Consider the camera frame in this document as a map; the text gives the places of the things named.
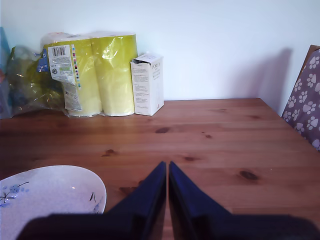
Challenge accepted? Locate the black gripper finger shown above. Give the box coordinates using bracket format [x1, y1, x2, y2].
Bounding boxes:
[168, 161, 234, 240]
[106, 161, 168, 240]

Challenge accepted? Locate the white upright carton box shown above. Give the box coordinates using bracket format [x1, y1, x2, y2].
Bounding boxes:
[129, 52, 165, 117]

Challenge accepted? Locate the white floral ceramic bowl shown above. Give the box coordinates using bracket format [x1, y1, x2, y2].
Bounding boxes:
[0, 164, 108, 240]

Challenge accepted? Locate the yellow-wrapped paper towel pack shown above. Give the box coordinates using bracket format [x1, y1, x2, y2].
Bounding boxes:
[6, 31, 138, 118]

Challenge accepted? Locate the grey paw-print cushion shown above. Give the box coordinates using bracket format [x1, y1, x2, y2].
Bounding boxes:
[281, 48, 320, 152]

